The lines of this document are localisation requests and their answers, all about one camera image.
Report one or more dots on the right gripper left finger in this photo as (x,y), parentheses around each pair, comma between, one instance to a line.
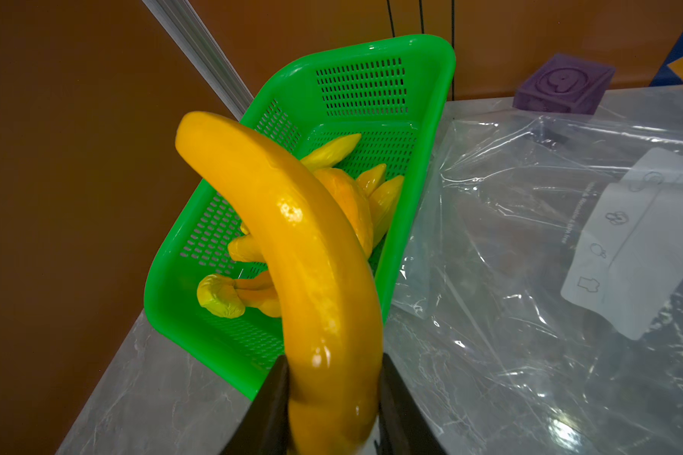
(265,429)

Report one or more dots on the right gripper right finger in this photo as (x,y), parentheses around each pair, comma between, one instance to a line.
(402,426)

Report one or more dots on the single yellow banana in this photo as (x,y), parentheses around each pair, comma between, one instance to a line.
(353,202)
(331,153)
(330,307)

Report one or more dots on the clear zip-top bag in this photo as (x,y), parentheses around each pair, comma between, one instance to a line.
(539,308)

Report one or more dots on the green plastic basket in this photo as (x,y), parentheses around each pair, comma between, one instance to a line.
(392,93)

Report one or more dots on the purple cube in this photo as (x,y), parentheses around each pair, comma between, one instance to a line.
(565,85)

